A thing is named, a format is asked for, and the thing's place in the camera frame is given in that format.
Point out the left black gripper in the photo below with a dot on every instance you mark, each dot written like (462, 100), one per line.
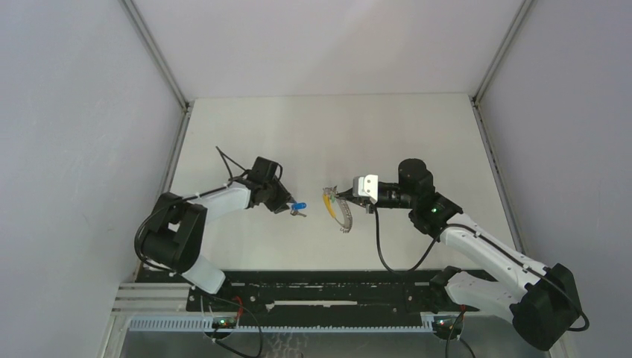
(283, 198)

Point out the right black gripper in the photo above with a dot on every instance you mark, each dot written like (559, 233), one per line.
(349, 196)

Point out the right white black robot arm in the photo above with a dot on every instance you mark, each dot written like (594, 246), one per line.
(540, 302)

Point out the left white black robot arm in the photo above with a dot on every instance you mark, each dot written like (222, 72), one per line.
(172, 235)

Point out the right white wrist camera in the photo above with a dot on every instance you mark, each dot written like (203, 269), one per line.
(366, 186)

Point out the left aluminium frame post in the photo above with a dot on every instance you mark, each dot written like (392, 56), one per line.
(140, 26)

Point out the aluminium frame post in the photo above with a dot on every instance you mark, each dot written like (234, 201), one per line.
(140, 26)
(485, 102)

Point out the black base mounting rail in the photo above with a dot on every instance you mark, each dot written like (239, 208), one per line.
(325, 297)

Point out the white slotted cable duct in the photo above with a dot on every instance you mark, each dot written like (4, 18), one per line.
(173, 324)

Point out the right aluminium frame post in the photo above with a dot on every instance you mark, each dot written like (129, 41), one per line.
(485, 102)

